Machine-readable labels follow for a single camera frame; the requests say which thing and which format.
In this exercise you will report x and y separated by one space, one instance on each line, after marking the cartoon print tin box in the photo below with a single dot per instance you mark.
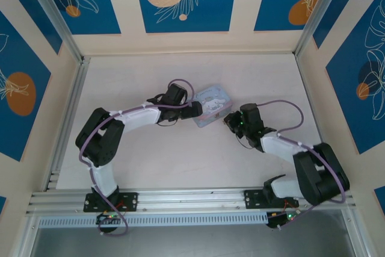
213 103

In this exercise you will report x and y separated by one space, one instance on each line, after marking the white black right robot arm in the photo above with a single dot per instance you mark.
279 145

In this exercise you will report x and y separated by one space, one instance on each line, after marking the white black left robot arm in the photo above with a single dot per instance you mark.
138 118

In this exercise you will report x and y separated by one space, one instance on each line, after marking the grey steel panel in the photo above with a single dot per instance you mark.
192 242

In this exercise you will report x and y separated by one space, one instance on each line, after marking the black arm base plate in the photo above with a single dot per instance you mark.
254 200
132 201

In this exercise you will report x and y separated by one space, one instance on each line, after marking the aluminium table side rail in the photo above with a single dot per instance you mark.
72 109
306 88

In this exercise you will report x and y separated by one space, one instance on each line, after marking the aluminium cross rail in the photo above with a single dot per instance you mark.
192 200

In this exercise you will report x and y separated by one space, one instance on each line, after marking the aluminium frame post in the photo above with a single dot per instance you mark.
54 13
318 13

